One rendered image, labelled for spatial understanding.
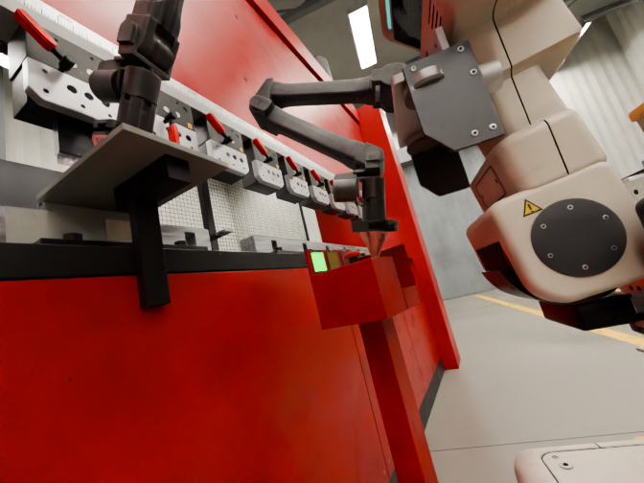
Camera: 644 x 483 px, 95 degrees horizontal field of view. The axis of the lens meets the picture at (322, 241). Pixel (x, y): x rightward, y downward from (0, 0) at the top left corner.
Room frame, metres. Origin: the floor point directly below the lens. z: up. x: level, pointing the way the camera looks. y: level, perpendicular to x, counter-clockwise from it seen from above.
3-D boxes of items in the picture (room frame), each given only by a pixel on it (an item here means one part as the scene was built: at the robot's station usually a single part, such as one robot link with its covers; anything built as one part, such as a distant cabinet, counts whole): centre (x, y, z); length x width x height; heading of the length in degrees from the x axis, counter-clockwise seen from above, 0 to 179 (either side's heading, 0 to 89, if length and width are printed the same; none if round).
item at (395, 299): (0.70, -0.08, 0.75); 0.20 x 0.16 x 0.18; 145
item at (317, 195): (1.41, -0.01, 1.26); 0.15 x 0.09 x 0.17; 153
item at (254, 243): (1.67, -0.14, 0.92); 1.68 x 0.06 x 0.10; 153
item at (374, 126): (2.65, -0.44, 1.15); 0.85 x 0.25 x 2.30; 63
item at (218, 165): (0.47, 0.29, 1.00); 0.26 x 0.18 x 0.01; 63
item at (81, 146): (0.54, 0.42, 1.13); 0.10 x 0.02 x 0.10; 153
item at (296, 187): (1.23, 0.07, 1.26); 0.15 x 0.09 x 0.17; 153
